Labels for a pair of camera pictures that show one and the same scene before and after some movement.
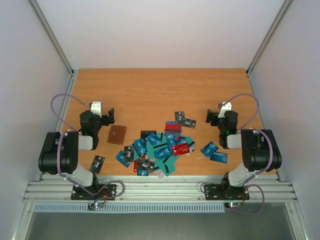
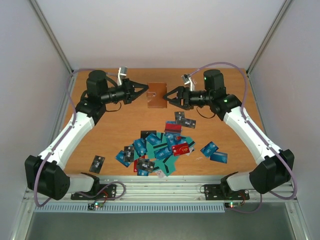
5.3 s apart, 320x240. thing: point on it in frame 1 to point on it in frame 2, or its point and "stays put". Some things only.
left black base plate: [97, 192] stays put
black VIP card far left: [97, 164] stays put
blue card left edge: [120, 158] stays put
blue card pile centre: [140, 146] stays put
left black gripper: [107, 121] to [129, 86]
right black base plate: [220, 192] stays put
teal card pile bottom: [167, 165] stays put
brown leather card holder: [117, 134] to [155, 94]
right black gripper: [214, 119] to [185, 97]
